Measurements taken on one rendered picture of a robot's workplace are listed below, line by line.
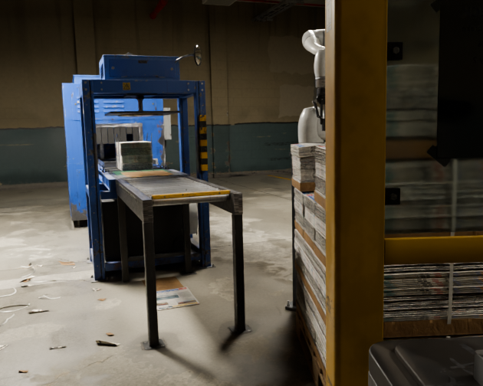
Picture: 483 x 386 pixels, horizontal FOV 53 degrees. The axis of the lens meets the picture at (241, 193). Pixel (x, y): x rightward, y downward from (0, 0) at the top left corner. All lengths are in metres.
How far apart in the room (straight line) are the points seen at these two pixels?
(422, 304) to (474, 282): 0.14
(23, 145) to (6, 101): 0.95
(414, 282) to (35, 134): 10.42
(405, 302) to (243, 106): 10.94
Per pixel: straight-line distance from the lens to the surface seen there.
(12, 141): 11.34
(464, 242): 0.96
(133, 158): 4.62
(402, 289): 1.32
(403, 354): 0.82
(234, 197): 2.66
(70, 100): 6.17
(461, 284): 1.38
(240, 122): 12.04
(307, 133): 2.97
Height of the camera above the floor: 1.15
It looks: 7 degrees down
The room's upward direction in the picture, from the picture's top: 1 degrees counter-clockwise
